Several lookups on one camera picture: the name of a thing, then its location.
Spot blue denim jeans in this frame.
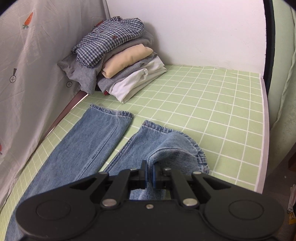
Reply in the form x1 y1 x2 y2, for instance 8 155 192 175
5 105 209 240

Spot green grid cutting mat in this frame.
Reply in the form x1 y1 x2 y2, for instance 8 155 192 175
1 65 268 239

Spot white folded garment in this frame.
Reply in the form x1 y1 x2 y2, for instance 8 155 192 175
106 56 167 103

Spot grey folded garment lower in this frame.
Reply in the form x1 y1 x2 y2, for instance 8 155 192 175
97 52 158 92

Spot grey folded shirt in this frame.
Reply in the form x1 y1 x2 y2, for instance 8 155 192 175
57 31 154 94

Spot beige folded garment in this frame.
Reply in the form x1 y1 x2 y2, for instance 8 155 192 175
101 44 153 79

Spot white carrot print sheet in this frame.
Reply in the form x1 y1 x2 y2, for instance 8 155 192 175
1 1 105 204

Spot light green upholstered chair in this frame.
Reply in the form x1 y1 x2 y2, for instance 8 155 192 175
267 1 295 176

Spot blue checkered folded shirt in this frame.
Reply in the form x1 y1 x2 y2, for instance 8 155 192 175
71 16 145 68

